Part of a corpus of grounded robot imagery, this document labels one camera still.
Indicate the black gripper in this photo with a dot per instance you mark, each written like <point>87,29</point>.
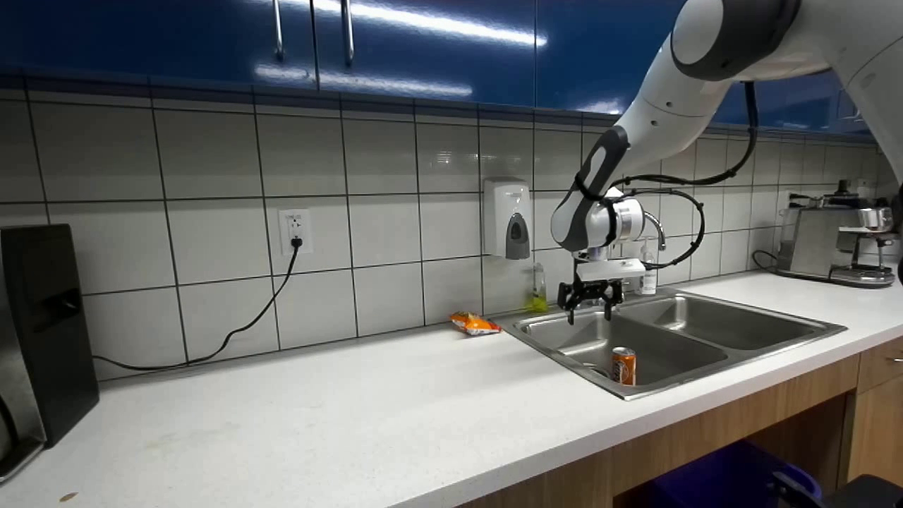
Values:
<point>572,294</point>

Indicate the orange soda can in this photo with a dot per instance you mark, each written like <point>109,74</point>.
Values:
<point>624,362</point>

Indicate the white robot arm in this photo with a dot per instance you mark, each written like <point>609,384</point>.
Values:
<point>712,47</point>

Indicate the stainless steel double sink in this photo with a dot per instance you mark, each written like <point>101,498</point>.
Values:
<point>679,338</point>

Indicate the green dish soap bottle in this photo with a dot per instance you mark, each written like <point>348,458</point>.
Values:
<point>537,298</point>

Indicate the clear soap pump bottle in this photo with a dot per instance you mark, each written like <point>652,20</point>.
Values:
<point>648,283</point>

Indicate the chrome gooseneck faucet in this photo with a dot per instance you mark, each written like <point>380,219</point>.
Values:
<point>657,233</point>

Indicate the orange snack wrapper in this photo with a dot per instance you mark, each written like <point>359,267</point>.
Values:
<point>476,325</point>

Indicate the blue bin under counter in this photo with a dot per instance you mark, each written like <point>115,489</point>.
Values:
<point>739,476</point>

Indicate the blue upper cabinets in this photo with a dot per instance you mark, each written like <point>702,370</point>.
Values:
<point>503,55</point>

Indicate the silver espresso machine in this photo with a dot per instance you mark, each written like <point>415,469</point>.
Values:
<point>834,237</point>

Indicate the wooden lower cabinets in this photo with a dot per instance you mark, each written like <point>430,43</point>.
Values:
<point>836,421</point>

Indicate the black coffee maker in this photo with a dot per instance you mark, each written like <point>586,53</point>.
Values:
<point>46,369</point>

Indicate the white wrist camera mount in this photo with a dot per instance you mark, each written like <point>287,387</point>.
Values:
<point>612,270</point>

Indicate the white wall soap dispenser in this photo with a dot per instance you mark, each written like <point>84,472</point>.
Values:
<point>506,212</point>

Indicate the white wall outlet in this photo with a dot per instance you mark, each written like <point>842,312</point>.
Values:
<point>296,230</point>

